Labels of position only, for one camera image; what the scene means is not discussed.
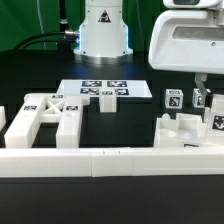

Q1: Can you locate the white front fence wall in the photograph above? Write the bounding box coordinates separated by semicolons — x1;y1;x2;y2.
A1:
0;147;224;178

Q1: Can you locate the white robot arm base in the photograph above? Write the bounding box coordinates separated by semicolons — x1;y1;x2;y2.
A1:
74;0;133;64

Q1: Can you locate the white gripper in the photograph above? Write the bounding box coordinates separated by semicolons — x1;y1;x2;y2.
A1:
149;10;224;106

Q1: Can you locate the black cable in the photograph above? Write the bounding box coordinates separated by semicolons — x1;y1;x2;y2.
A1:
13;29;81;51

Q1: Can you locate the white chair back frame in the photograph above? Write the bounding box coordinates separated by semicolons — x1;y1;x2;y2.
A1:
4;94;90;149

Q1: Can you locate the small white center block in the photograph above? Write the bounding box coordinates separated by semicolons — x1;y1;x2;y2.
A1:
99;90;117;113

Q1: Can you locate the white chair seat part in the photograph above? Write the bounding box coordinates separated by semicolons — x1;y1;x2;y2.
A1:
154;113;213;148

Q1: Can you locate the white left fence wall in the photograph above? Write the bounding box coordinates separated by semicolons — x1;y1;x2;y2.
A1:
0;106;6;131

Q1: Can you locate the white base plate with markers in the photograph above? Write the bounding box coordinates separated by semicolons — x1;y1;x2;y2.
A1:
57;79;152;103

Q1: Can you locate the white fence wall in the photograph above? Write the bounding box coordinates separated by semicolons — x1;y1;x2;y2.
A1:
0;106;6;131
0;147;224;178

